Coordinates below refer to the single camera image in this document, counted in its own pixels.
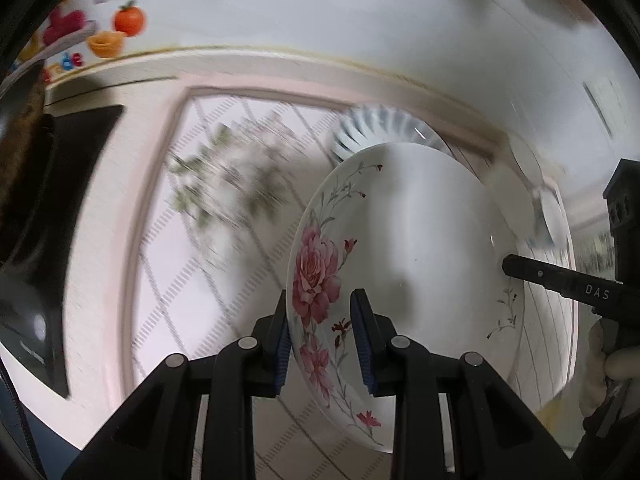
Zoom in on colourful wall stickers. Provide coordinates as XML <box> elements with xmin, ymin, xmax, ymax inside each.
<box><xmin>15</xmin><ymin>0</ymin><xmax>149</xmax><ymax>82</ymax></box>

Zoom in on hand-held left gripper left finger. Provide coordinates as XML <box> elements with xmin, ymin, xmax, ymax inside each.
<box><xmin>62</xmin><ymin>287</ymin><xmax>293</xmax><ymax>480</ymax></box>

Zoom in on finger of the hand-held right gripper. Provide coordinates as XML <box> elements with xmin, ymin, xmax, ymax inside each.
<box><xmin>501</xmin><ymin>254</ymin><xmax>626</xmax><ymax>307</ymax></box>

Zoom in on black glass gas stove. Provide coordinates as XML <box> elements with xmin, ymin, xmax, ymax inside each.
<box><xmin>0</xmin><ymin>105</ymin><xmax>124</xmax><ymax>397</ymax></box>

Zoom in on floral printed table mat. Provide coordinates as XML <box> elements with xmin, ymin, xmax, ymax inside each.
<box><xmin>122</xmin><ymin>85</ymin><xmax>581</xmax><ymax>480</ymax></box>

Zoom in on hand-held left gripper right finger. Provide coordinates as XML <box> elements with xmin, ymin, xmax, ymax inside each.
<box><xmin>350</xmin><ymin>288</ymin><xmax>583</xmax><ymax>480</ymax></box>

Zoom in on blue kitchen cabinet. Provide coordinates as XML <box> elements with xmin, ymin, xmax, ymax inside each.
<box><xmin>0</xmin><ymin>360</ymin><xmax>48</xmax><ymax>480</ymax></box>

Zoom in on blue striped white plate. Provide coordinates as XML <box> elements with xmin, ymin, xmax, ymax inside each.
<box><xmin>327</xmin><ymin>104</ymin><xmax>453</xmax><ymax>163</ymax></box>

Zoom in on white floral plate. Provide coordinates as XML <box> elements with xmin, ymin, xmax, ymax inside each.
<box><xmin>286</xmin><ymin>142</ymin><xmax>526</xmax><ymax>455</ymax></box>

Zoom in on person's right hand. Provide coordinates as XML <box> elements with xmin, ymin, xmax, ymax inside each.
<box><xmin>579</xmin><ymin>319</ymin><xmax>640</xmax><ymax>417</ymax></box>

